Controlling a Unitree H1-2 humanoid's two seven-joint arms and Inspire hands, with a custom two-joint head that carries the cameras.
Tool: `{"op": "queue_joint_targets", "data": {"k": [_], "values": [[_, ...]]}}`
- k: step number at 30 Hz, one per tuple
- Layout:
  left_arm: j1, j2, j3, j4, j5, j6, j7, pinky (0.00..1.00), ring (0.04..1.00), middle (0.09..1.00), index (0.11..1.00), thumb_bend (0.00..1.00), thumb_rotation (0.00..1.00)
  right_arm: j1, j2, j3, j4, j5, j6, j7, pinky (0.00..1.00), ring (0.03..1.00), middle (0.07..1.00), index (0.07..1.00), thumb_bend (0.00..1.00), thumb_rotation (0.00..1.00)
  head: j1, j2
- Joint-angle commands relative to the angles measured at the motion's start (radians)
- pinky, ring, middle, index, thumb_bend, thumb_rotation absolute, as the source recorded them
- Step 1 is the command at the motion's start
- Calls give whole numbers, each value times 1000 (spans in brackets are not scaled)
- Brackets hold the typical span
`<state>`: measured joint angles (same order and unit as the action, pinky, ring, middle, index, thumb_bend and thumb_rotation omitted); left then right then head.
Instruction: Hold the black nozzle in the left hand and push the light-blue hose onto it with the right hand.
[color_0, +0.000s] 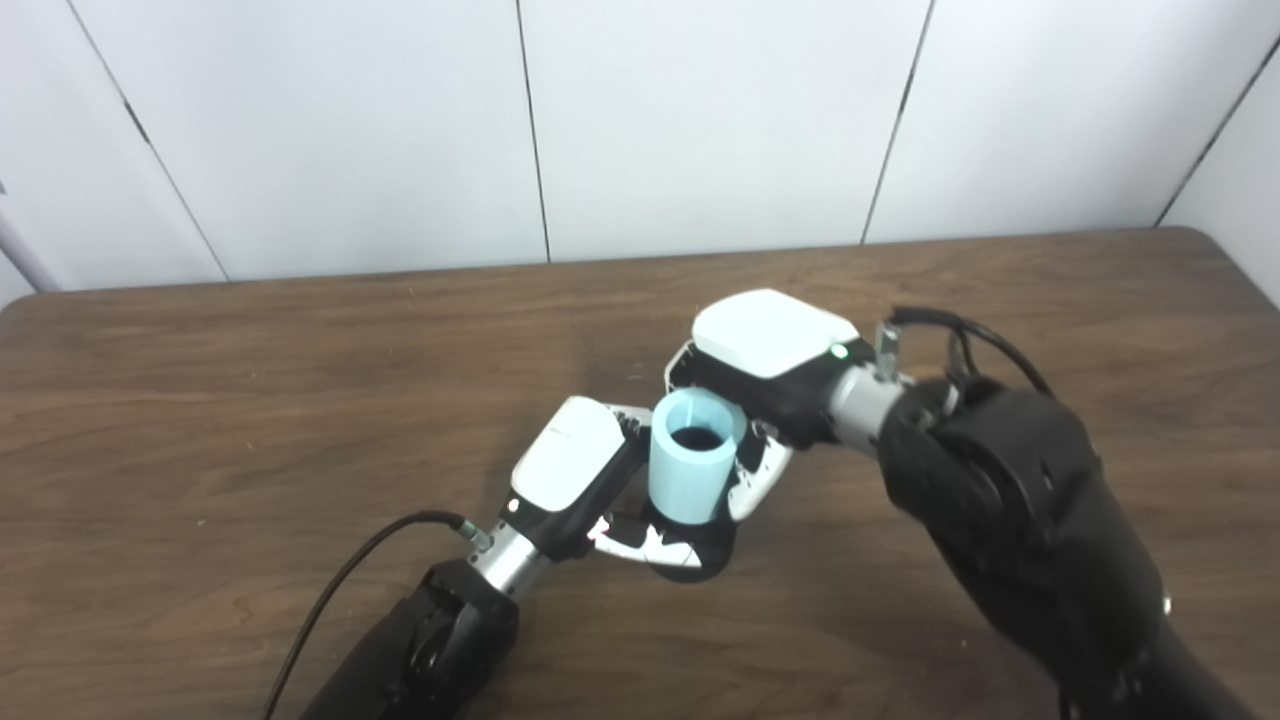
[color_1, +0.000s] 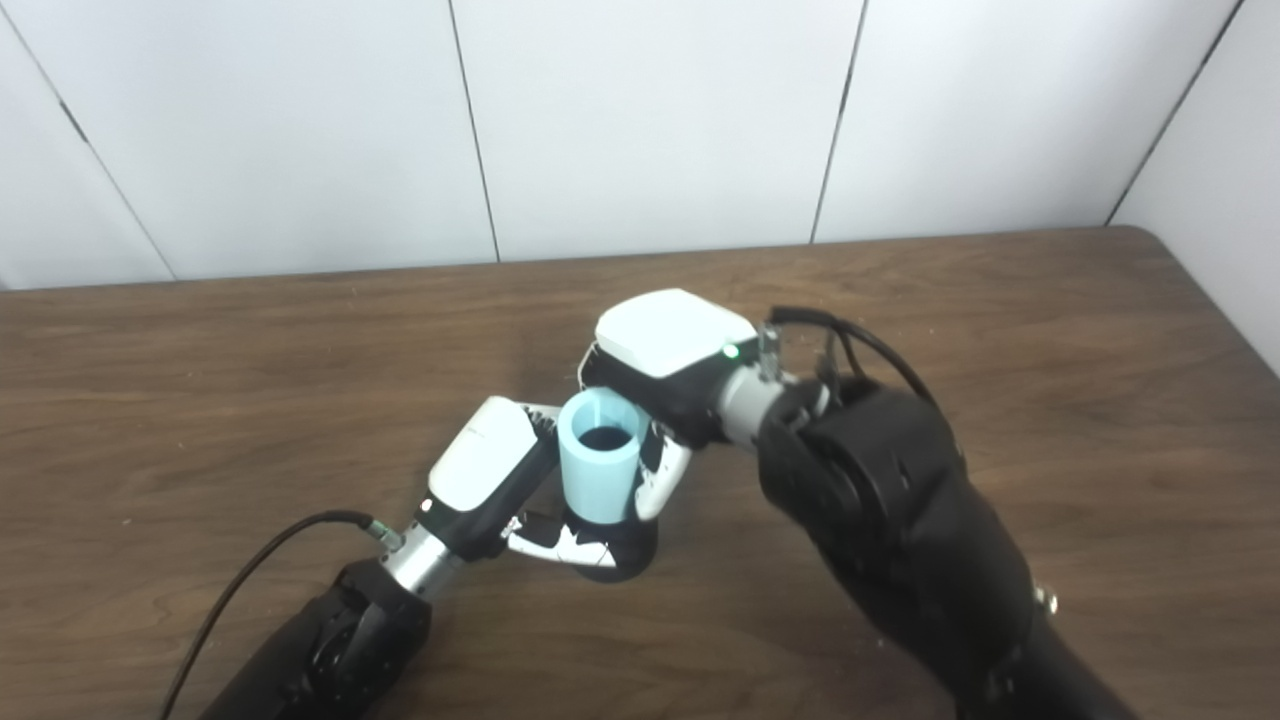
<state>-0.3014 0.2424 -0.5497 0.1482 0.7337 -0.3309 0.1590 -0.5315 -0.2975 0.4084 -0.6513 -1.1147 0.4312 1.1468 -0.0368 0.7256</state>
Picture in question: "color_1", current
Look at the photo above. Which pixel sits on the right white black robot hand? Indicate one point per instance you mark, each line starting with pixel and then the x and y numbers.
pixel 665 345

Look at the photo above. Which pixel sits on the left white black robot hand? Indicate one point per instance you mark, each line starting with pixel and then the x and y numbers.
pixel 485 465

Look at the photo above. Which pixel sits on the light blue cylinder cup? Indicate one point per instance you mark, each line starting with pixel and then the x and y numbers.
pixel 600 480

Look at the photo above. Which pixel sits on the black funnel-shaped nozzle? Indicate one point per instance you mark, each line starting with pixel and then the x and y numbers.
pixel 620 555

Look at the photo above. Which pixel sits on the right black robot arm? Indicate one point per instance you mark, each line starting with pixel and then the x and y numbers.
pixel 900 520

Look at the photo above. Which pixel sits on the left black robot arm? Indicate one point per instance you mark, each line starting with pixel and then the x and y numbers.
pixel 330 630

